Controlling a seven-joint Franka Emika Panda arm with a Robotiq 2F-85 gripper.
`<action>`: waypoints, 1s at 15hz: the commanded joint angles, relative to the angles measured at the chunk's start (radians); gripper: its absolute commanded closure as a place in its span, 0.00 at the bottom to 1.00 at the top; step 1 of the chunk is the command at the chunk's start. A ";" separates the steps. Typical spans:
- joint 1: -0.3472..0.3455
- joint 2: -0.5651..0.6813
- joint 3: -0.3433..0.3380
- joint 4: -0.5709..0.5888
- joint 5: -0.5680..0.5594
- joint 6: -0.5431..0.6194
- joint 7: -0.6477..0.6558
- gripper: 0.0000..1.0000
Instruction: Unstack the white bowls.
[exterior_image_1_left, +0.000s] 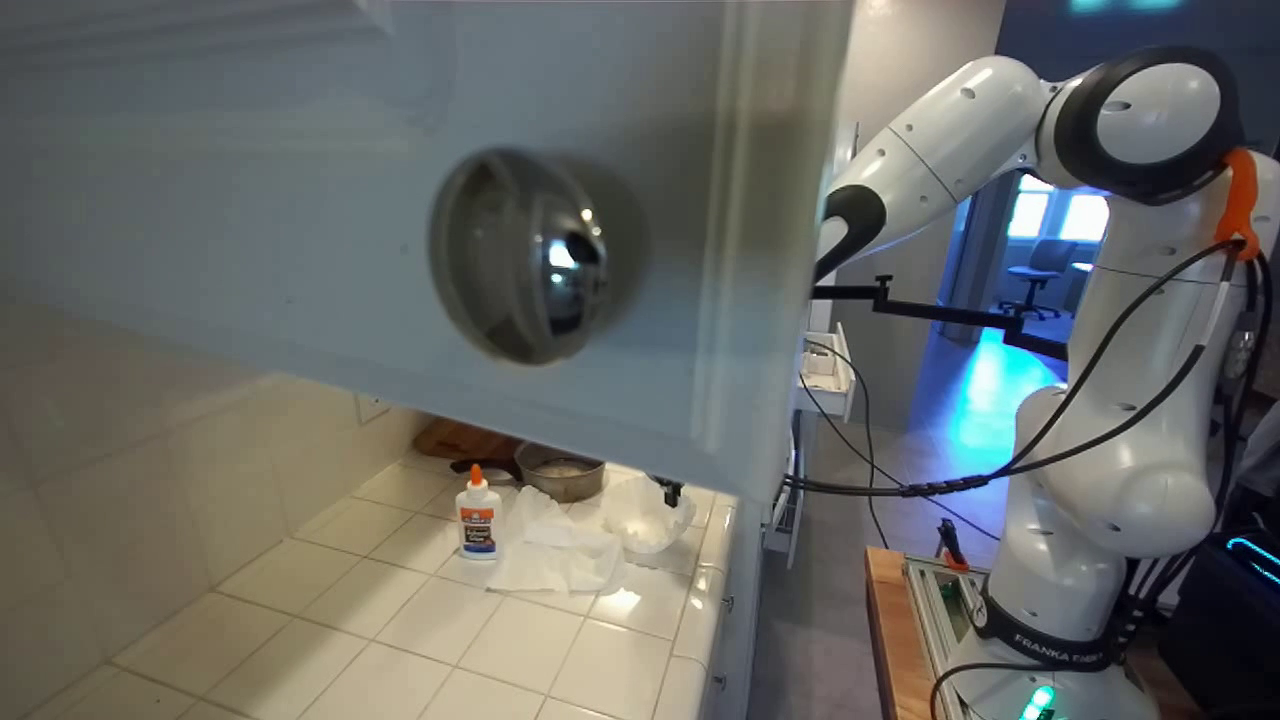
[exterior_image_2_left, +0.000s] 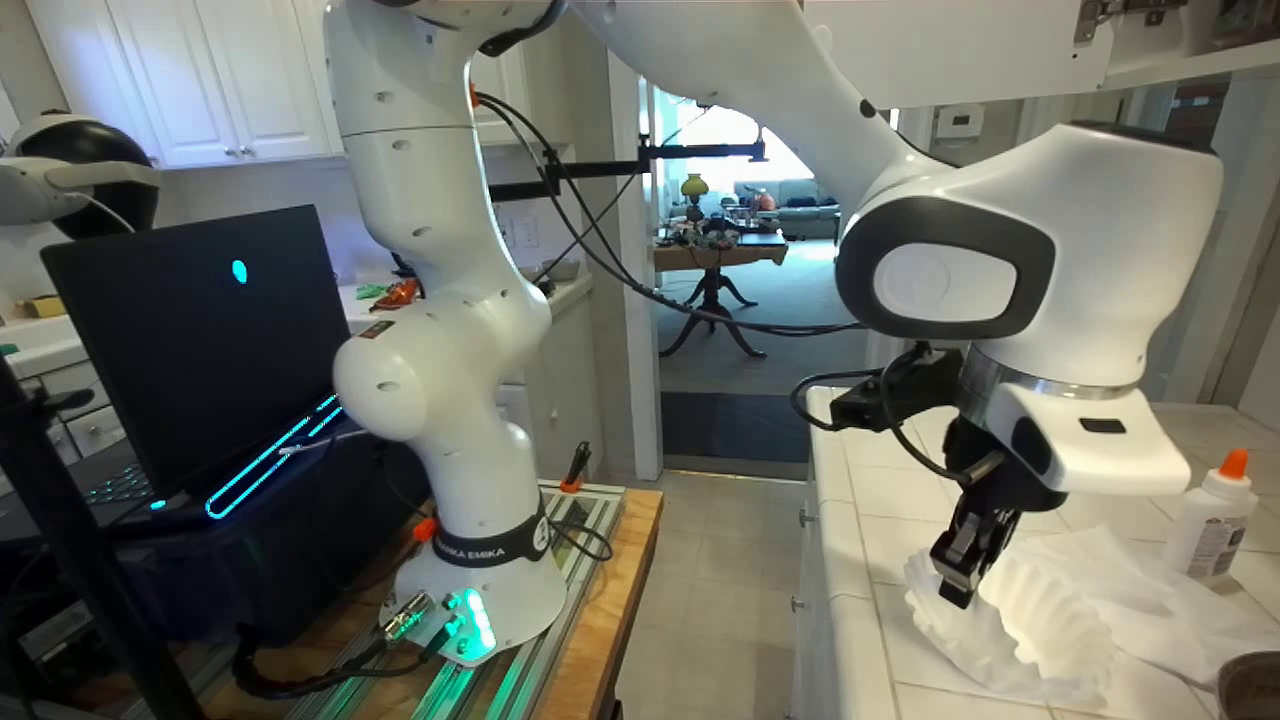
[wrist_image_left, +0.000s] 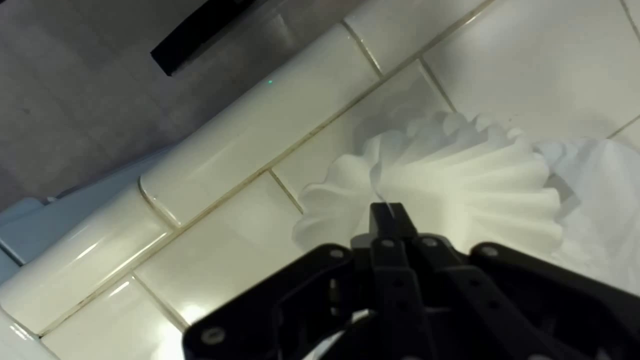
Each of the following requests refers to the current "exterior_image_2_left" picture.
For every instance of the white fluted paper bowl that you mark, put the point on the white fluted paper bowl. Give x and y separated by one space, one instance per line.
1060 625

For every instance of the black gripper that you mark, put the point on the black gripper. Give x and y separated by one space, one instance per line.
1000 467

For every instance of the white cloth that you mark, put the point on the white cloth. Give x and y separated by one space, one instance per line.
941 625

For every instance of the white upper cabinets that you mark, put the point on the white upper cabinets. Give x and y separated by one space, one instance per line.
173 72

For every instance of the black tripod leg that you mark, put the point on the black tripod leg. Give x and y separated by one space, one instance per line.
95 572

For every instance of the dark round pedestal table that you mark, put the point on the dark round pedestal table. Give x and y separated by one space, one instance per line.
715 283

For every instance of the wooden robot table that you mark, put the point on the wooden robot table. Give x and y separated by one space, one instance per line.
606 625

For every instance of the white paper napkin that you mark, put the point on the white paper napkin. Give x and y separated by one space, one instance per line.
1173 614

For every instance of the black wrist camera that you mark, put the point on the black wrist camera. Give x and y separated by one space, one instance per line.
901 386

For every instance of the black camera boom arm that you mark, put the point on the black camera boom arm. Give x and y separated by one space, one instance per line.
603 164

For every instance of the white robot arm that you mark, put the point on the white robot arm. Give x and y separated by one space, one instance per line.
441 201

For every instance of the brown bowl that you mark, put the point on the brown bowl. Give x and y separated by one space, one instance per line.
1253 688

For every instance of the black and white headset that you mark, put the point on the black and white headset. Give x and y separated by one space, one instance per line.
64 173

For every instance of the white glue bottle orange cap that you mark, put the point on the white glue bottle orange cap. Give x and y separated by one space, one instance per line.
1215 521

